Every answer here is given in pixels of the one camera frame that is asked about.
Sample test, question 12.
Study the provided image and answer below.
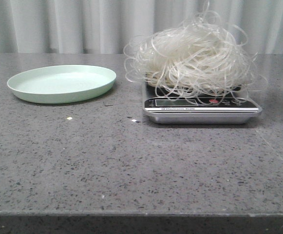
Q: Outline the white vermicelli noodle bundle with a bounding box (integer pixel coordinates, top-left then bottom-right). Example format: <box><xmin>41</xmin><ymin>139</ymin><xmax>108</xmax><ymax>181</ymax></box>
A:
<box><xmin>124</xmin><ymin>1</ymin><xmax>268</xmax><ymax>106</ymax></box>

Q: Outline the light green plastic plate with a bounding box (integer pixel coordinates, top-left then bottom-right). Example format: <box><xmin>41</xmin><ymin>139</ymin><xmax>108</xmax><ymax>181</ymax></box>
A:
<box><xmin>7</xmin><ymin>65</ymin><xmax>116</xmax><ymax>104</ymax></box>

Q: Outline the white pleated curtain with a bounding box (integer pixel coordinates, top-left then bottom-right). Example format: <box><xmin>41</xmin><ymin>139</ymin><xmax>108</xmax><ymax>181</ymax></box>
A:
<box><xmin>0</xmin><ymin>0</ymin><xmax>283</xmax><ymax>54</ymax></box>

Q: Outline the black silver kitchen scale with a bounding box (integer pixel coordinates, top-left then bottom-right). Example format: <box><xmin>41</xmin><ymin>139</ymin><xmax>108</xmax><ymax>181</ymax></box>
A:
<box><xmin>143</xmin><ymin>70</ymin><xmax>262</xmax><ymax>124</ymax></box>

